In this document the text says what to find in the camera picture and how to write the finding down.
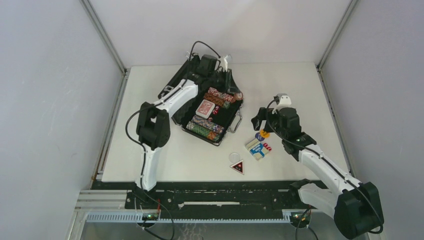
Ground orange blind button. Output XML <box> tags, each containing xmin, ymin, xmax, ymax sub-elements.
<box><xmin>259</xmin><ymin>129</ymin><xmax>270</xmax><ymax>139</ymax></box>

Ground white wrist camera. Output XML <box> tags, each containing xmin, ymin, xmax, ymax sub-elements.
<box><xmin>218</xmin><ymin>54</ymin><xmax>232</xmax><ymax>72</ymax></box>
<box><xmin>273</xmin><ymin>93</ymin><xmax>292</xmax><ymax>109</ymax></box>

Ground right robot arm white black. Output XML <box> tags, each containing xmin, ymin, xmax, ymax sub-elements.
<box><xmin>251</xmin><ymin>107</ymin><xmax>384</xmax><ymax>240</ymax></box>

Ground blue-white chip row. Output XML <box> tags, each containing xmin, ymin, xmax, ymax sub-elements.
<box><xmin>191</xmin><ymin>115</ymin><xmax>224</xmax><ymax>134</ymax></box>

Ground blue playing card box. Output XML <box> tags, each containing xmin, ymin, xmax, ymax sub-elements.
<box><xmin>244</xmin><ymin>138</ymin><xmax>271</xmax><ymax>161</ymax></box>

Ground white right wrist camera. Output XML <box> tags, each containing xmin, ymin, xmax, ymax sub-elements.
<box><xmin>273</xmin><ymin>93</ymin><xmax>292</xmax><ymax>109</ymax></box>

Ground purple blind button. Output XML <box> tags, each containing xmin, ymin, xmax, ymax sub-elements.
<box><xmin>255</xmin><ymin>132</ymin><xmax>265</xmax><ymax>142</ymax></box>

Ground orange chip row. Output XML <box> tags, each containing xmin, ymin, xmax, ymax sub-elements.
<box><xmin>203</xmin><ymin>93</ymin><xmax>226</xmax><ymax>108</ymax></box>

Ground red-white chip row top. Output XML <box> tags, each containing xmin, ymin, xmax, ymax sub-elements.
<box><xmin>207</xmin><ymin>87</ymin><xmax>236</xmax><ymax>103</ymax></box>

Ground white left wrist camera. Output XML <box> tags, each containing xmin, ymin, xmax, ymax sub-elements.
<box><xmin>218</xmin><ymin>54</ymin><xmax>232</xmax><ymax>72</ymax></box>

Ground black mounting rail base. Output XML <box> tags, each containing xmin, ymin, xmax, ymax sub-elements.
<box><xmin>91</xmin><ymin>180</ymin><xmax>308</xmax><ymax>221</ymax></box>

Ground red playing card deck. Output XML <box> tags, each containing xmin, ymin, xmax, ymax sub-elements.
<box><xmin>195</xmin><ymin>99</ymin><xmax>216</xmax><ymax>119</ymax></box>

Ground red dice in case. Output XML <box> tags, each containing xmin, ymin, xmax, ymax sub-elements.
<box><xmin>212</xmin><ymin>105</ymin><xmax>220</xmax><ymax>115</ymax></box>

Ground white dealer button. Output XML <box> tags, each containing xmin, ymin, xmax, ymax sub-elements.
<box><xmin>228</xmin><ymin>152</ymin><xmax>241</xmax><ymax>164</ymax></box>

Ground green chip row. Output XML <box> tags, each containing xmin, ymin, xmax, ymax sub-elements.
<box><xmin>185</xmin><ymin>121</ymin><xmax>220</xmax><ymax>142</ymax></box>

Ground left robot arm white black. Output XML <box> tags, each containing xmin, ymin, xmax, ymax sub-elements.
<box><xmin>133</xmin><ymin>53</ymin><xmax>243</xmax><ymax>209</ymax></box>

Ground left black cable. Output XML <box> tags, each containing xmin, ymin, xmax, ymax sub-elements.
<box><xmin>125</xmin><ymin>40</ymin><xmax>222</xmax><ymax>147</ymax></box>

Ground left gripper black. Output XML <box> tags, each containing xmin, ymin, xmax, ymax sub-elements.
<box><xmin>207</xmin><ymin>69</ymin><xmax>240</xmax><ymax>94</ymax></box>

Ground red dice group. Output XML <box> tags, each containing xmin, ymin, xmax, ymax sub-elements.
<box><xmin>263</xmin><ymin>143</ymin><xmax>272</xmax><ymax>151</ymax></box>

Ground black aluminium poker case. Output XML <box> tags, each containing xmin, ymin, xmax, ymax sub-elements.
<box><xmin>158</xmin><ymin>53</ymin><xmax>244</xmax><ymax>146</ymax></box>

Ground red black triangle card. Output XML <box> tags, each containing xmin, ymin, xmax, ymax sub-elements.
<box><xmin>230</xmin><ymin>160</ymin><xmax>245</xmax><ymax>175</ymax></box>

